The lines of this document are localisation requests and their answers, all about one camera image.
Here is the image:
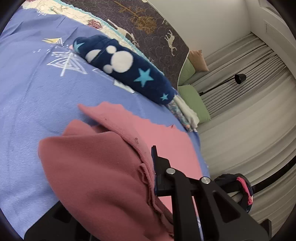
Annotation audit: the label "pink knit garment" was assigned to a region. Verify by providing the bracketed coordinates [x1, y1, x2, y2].
[38, 102, 202, 240]

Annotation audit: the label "folded white and floral clothes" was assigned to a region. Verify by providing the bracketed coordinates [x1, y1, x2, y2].
[166, 95, 200, 132]

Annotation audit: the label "green cushion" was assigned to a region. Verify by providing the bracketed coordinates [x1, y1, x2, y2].
[178, 85, 211, 123]
[178, 58, 196, 86]

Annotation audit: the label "grey curtain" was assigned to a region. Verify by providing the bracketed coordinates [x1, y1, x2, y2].
[184, 32, 296, 232]

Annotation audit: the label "black floor lamp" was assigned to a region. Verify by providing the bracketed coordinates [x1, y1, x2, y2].
[199, 74, 247, 96]

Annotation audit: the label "purple patterned bed sheet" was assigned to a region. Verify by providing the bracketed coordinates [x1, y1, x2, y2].
[0, 6, 211, 239]

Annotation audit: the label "beige pillow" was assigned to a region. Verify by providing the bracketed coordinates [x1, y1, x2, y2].
[188, 50, 209, 72]

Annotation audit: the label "navy star fleece roll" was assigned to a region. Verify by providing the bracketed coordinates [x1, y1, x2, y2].
[73, 35, 176, 105]

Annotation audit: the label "dark deer pattern mattress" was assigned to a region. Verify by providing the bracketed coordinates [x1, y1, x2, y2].
[66, 0, 189, 88]

